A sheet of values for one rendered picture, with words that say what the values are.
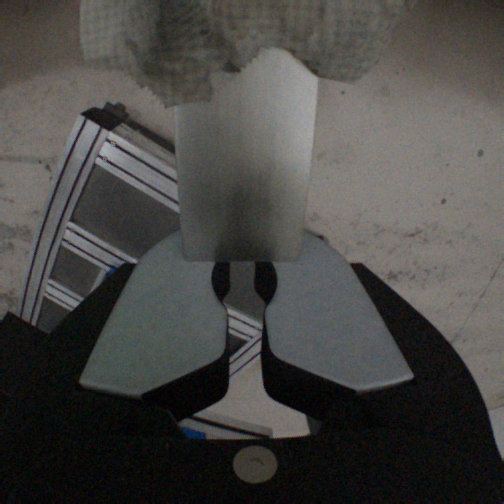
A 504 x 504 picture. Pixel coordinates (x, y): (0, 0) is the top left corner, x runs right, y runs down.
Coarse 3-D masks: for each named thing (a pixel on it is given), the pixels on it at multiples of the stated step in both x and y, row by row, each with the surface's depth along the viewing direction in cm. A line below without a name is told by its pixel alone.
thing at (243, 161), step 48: (240, 96) 6; (288, 96) 6; (192, 144) 7; (240, 144) 7; (288, 144) 7; (192, 192) 7; (240, 192) 7; (288, 192) 7; (192, 240) 8; (240, 240) 8; (288, 240) 8
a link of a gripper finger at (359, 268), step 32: (384, 288) 8; (384, 320) 7; (416, 320) 7; (416, 352) 6; (448, 352) 6; (416, 384) 5; (448, 384) 5; (384, 416) 5; (416, 416) 5; (448, 416) 4; (480, 416) 4; (480, 448) 4
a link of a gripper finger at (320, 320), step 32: (320, 256) 9; (256, 288) 10; (288, 288) 7; (320, 288) 8; (352, 288) 8; (288, 320) 7; (320, 320) 7; (352, 320) 7; (288, 352) 6; (320, 352) 6; (352, 352) 6; (384, 352) 6; (288, 384) 6; (320, 384) 5; (352, 384) 5; (384, 384) 5; (320, 416) 6
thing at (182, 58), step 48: (96, 0) 4; (144, 0) 4; (192, 0) 4; (240, 0) 5; (288, 0) 4; (336, 0) 4; (384, 0) 4; (96, 48) 5; (144, 48) 5; (192, 48) 5; (240, 48) 5; (288, 48) 5; (336, 48) 5; (384, 48) 5; (192, 96) 6
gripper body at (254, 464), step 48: (144, 432) 4; (336, 432) 4; (384, 432) 4; (48, 480) 3; (96, 480) 3; (144, 480) 3; (192, 480) 3; (240, 480) 3; (288, 480) 3; (336, 480) 3; (384, 480) 3; (432, 480) 3; (480, 480) 3
